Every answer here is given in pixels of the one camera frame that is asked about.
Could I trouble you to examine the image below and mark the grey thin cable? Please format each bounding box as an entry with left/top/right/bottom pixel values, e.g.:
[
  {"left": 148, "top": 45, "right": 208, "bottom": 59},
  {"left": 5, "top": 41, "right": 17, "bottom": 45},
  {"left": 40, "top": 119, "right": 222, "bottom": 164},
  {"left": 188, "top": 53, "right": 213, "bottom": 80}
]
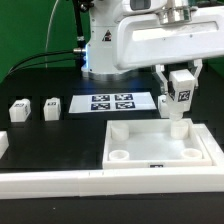
[{"left": 44, "top": 0, "right": 62, "bottom": 69}]

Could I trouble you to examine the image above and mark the white fiducial marker sheet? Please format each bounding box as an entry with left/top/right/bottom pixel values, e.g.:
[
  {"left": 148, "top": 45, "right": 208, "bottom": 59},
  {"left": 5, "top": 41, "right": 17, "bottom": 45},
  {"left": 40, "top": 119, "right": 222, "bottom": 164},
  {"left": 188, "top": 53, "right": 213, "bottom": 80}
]
[{"left": 69, "top": 92, "right": 156, "bottom": 114}]

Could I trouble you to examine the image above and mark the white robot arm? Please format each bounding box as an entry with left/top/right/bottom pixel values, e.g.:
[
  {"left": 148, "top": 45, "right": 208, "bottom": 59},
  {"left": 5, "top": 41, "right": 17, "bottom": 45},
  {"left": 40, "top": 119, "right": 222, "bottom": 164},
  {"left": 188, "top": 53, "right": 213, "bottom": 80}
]
[{"left": 82, "top": 0, "right": 224, "bottom": 93}]

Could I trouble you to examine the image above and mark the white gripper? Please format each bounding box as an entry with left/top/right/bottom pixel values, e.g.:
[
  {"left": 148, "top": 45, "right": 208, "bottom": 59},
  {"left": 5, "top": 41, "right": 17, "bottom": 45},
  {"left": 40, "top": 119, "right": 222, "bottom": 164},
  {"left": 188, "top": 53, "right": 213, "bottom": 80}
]
[{"left": 114, "top": 6, "right": 224, "bottom": 95}]

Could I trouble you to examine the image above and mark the white square tabletop tray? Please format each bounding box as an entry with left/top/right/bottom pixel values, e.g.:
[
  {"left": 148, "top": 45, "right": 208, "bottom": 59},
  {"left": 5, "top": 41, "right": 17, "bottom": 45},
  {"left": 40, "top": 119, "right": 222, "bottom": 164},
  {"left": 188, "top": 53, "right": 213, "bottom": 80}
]
[{"left": 102, "top": 119, "right": 213, "bottom": 169}]

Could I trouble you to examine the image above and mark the white U-shaped fence wall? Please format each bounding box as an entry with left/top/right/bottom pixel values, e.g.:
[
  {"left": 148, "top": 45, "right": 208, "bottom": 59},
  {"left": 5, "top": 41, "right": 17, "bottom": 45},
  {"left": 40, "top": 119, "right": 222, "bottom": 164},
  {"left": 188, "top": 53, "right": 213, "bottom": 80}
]
[{"left": 0, "top": 123, "right": 224, "bottom": 199}]

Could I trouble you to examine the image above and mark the black cable bundle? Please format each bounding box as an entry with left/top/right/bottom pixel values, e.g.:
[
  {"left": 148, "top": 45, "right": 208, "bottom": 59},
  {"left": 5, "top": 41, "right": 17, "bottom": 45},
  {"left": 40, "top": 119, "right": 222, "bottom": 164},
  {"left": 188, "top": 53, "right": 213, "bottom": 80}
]
[{"left": 7, "top": 49, "right": 86, "bottom": 75}]

